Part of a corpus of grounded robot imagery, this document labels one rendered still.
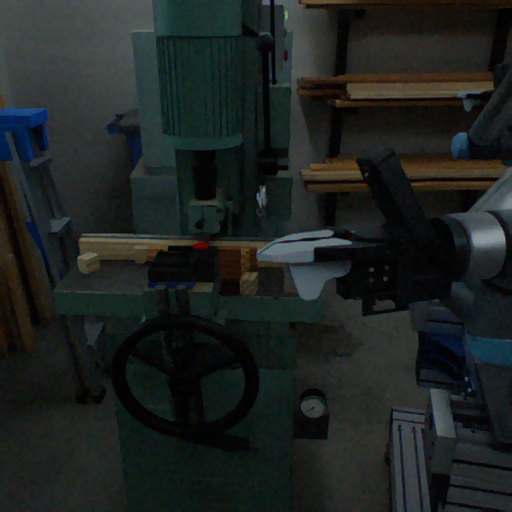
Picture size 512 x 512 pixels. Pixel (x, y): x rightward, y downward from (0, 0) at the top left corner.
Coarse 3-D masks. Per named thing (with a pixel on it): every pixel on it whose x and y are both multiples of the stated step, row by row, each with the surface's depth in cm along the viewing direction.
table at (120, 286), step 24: (120, 264) 128; (72, 288) 116; (96, 288) 116; (120, 288) 116; (264, 288) 116; (72, 312) 117; (96, 312) 117; (120, 312) 116; (240, 312) 115; (264, 312) 114; (288, 312) 114; (312, 312) 113
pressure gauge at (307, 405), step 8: (304, 392) 117; (312, 392) 116; (320, 392) 117; (304, 400) 116; (312, 400) 116; (320, 400) 115; (304, 408) 117; (320, 408) 116; (304, 416) 117; (312, 416) 117; (320, 416) 117
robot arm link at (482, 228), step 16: (464, 224) 54; (480, 224) 55; (496, 224) 55; (480, 240) 54; (496, 240) 54; (480, 256) 54; (496, 256) 54; (464, 272) 55; (480, 272) 55; (496, 272) 56
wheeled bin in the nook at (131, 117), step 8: (128, 112) 320; (136, 112) 307; (120, 120) 294; (128, 120) 285; (136, 120) 285; (112, 128) 289; (120, 128) 282; (128, 128) 281; (136, 128) 281; (128, 136) 286; (136, 136) 286; (128, 144) 289; (136, 144) 288; (136, 152) 290; (136, 160) 293
